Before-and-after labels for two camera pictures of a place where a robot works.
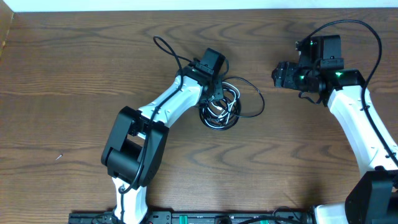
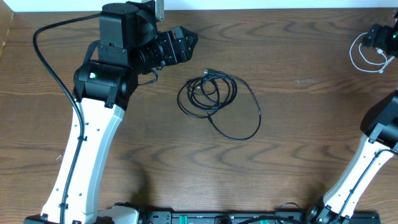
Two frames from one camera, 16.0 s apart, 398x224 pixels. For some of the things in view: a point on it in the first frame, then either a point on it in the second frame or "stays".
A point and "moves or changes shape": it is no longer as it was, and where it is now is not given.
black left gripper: (219, 94) -> (168, 43)
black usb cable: (223, 114) moves or changes shape
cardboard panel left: (6, 17) stays
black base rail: (181, 218) stays
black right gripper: (284, 77) -> (384, 38)
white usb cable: (216, 116) -> (379, 51)
